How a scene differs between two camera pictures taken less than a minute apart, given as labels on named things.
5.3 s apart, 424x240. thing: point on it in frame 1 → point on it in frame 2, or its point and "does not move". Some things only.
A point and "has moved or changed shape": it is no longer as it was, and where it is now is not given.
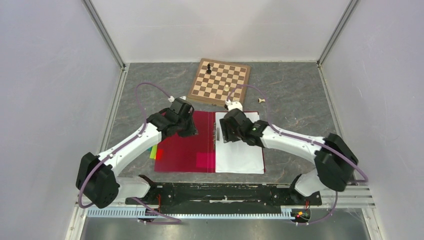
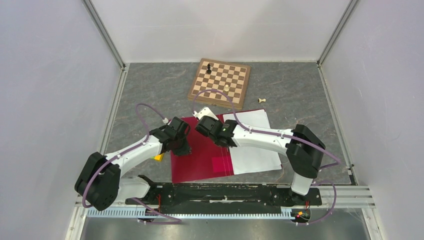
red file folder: [195, 153] has moved or changed shape
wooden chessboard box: [215, 80] does not move
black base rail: [224, 198] does not move
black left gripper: [192, 130] → [185, 149]
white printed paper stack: [237, 156] has moved or changed shape
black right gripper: [227, 135] → [215, 120]
